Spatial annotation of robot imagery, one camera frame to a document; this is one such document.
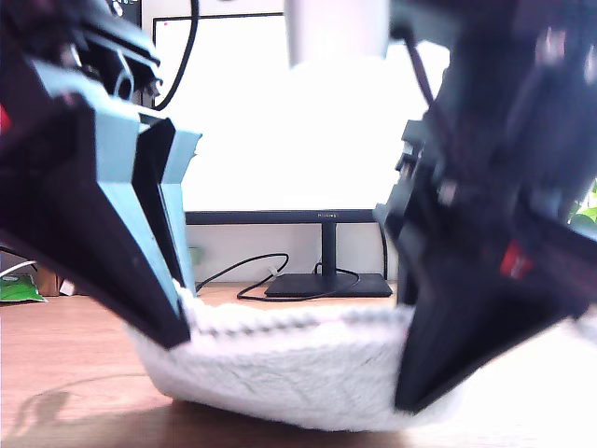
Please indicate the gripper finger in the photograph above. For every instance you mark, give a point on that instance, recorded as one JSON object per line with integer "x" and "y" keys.
{"x": 161, "y": 154}
{"x": 466, "y": 317}
{"x": 406, "y": 266}
{"x": 70, "y": 210}

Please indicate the white fluffy tea towel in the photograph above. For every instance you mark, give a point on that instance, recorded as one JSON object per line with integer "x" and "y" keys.
{"x": 289, "y": 373}

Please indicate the brown cardboard box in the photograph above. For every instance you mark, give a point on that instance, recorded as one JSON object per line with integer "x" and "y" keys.
{"x": 49, "y": 282}

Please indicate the green packet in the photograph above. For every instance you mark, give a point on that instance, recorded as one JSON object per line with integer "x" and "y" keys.
{"x": 16, "y": 289}

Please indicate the black monitor with bright screen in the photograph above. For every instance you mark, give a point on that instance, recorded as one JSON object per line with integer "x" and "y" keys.
{"x": 280, "y": 140}

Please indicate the green leafy houseplant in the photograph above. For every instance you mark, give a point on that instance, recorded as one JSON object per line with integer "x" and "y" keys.
{"x": 585, "y": 214}

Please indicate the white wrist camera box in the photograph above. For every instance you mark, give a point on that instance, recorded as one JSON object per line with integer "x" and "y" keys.
{"x": 336, "y": 28}

